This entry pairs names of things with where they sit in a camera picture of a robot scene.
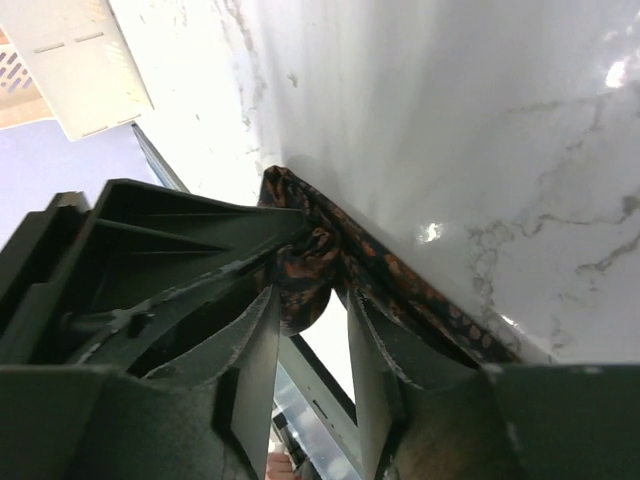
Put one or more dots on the white plastic file rack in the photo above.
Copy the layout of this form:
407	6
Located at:
80	61

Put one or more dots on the dark paisley tie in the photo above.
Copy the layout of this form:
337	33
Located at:
337	255

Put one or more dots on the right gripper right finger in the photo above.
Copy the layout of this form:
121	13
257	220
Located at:
423	415

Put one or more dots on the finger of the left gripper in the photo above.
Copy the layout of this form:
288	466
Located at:
101	283

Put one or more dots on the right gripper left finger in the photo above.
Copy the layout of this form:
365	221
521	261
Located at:
203	415

